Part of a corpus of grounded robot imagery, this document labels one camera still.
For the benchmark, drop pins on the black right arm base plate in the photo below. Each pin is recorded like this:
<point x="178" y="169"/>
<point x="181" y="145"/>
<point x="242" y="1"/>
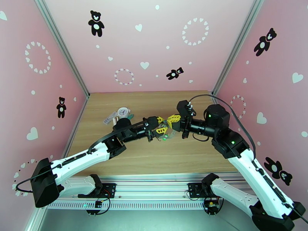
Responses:
<point x="192" y="189"/>

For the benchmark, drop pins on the aluminium rail base frame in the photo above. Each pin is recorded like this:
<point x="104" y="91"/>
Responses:
<point x="154" y="187"/>

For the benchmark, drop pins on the small green item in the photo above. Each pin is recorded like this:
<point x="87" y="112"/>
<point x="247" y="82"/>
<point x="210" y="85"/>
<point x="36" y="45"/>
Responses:
<point x="130" y="116"/>

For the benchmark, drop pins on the aluminium side rail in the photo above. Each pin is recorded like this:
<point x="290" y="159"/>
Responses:
<point x="214" y="99"/>

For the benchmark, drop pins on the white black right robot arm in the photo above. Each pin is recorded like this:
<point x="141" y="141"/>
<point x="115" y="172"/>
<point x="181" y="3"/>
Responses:
<point x="252" y="173"/>

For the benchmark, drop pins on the small white pink item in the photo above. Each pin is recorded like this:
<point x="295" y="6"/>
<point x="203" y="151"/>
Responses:
<point x="115" y="120"/>

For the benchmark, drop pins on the aluminium corner post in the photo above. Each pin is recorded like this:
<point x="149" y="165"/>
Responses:
<point x="236" y="45"/>
<point x="64" y="47"/>

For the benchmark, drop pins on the grey metal panel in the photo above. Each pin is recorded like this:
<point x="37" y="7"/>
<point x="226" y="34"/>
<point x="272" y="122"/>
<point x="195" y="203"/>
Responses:
<point x="154" y="220"/>

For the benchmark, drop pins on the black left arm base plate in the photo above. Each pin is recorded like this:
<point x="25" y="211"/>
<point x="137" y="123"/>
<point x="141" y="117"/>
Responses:
<point x="111" y="188"/>

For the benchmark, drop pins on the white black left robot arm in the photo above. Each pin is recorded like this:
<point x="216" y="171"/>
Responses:
<point x="79" y="159"/>

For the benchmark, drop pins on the white round clock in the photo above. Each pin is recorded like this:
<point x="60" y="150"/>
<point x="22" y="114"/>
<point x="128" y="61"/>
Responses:
<point x="123" y="112"/>

